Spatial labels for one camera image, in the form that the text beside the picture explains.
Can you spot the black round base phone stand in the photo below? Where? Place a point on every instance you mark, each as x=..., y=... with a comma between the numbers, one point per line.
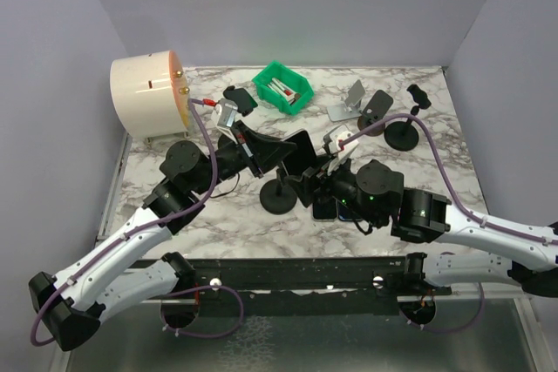
x=402, y=135

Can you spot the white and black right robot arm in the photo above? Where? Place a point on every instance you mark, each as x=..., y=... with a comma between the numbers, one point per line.
x=503, y=251

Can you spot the black clamp phone stand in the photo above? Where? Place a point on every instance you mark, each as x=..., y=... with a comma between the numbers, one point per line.
x=243, y=100

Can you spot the silver folding phone stand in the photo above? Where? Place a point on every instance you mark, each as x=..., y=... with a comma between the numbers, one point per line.
x=349, y=108

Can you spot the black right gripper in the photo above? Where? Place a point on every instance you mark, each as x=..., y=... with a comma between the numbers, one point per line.
x=305, y=186

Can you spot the white cylindrical drum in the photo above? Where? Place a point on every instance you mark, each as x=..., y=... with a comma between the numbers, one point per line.
x=149, y=93

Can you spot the black front phone stand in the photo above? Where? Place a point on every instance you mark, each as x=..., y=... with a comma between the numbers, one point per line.
x=276, y=197

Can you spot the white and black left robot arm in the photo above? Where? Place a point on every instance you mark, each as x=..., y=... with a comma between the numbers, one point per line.
x=74, y=302

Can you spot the black phone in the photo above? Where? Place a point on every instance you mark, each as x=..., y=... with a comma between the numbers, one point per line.
x=345, y=214

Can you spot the green plastic bin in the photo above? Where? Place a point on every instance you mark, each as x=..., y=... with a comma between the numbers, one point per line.
x=283, y=88

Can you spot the black front mounting rail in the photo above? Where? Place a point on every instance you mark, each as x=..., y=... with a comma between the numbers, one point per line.
x=312, y=286

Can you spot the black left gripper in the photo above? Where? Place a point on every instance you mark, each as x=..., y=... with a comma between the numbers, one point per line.
x=261, y=151

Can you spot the brown base phone stand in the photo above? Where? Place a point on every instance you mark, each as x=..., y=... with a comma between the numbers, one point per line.
x=379, y=104

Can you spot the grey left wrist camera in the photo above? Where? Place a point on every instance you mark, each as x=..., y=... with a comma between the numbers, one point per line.
x=224, y=112

